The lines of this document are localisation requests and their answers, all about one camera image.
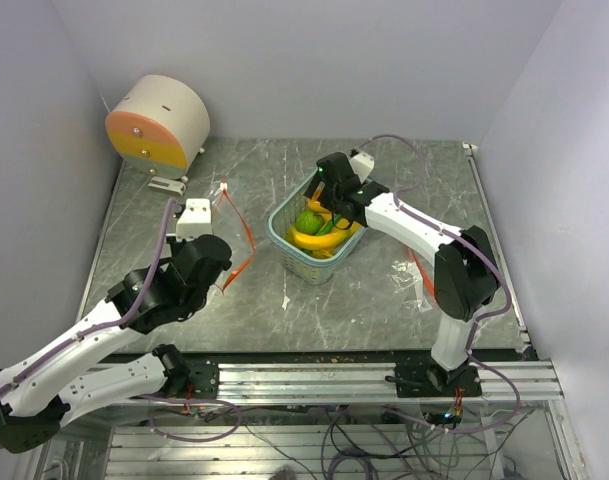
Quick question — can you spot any green toy pepper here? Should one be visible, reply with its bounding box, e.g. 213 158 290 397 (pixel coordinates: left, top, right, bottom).
316 215 344 236

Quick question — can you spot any yellow toy banana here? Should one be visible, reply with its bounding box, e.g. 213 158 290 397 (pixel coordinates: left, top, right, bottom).
285 213 362 254

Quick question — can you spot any clear zip bag orange zipper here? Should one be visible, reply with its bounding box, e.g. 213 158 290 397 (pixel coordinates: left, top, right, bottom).
207 179 256 294

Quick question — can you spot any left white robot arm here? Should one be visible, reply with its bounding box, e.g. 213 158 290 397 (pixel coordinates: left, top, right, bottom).
0 234 232 454

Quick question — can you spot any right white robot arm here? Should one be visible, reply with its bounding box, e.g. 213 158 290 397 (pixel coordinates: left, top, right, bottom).
305 151 500 396

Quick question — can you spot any green toy cabbage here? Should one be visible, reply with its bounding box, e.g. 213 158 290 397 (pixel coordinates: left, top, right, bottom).
295 210 325 236

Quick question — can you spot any light blue plastic basket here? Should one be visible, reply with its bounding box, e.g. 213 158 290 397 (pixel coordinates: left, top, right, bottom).
266 175 365 285

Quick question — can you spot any white corner clip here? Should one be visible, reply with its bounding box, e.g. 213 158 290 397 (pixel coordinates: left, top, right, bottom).
462 142 479 156

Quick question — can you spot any round cream drawer box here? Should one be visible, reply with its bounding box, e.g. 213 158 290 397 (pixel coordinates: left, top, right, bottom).
105 74 210 180

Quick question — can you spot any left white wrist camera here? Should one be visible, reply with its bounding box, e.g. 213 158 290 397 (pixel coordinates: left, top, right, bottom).
175 198 213 241

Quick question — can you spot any small white bracket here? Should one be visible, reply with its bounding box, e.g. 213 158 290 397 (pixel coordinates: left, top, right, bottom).
148 176 186 197

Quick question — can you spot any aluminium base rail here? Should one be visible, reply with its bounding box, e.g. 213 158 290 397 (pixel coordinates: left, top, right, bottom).
46 359 565 401

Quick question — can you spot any tangle of floor cables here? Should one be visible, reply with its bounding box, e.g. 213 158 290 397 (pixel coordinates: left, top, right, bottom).
143 394 535 480

